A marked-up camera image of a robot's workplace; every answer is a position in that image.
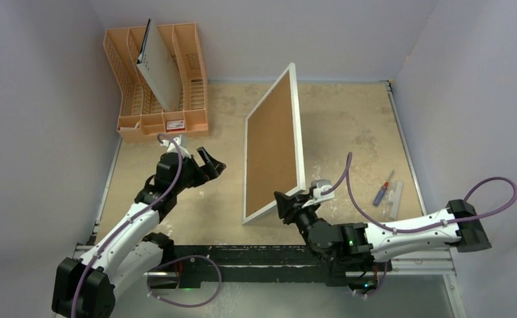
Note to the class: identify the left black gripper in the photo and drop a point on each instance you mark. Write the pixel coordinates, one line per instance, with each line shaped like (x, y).
(211, 169)

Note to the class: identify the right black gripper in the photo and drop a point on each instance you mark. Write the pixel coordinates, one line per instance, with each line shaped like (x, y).
(293, 209)

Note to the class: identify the white picture frame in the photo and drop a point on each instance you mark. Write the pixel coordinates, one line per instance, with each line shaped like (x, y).
(273, 148)

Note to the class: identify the blue handled screwdriver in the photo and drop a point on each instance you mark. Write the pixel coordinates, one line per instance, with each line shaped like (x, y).
(382, 190)

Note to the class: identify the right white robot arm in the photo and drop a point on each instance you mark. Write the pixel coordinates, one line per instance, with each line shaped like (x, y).
(457, 226)

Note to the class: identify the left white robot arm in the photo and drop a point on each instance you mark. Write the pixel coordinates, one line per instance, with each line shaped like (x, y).
(90, 285)

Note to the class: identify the small red white box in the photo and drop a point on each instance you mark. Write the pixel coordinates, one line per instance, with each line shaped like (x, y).
(175, 126)

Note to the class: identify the orange plastic file organizer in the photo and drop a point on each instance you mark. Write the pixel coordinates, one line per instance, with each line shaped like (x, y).
(141, 116)

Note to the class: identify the clear plastic screwdriver packaging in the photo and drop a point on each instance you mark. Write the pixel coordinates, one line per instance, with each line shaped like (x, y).
(393, 200)

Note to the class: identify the white board in organizer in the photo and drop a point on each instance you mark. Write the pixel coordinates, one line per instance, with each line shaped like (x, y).
(159, 70)

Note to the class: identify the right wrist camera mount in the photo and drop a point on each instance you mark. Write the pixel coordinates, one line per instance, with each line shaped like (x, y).
(320, 191)

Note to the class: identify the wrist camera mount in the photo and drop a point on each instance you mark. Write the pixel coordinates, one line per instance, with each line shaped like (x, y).
(320, 191)
(178, 145)

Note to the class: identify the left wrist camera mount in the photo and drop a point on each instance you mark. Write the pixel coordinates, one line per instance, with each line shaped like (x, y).
(178, 145)

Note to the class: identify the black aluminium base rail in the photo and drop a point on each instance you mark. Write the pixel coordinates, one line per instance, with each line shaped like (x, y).
(292, 264)

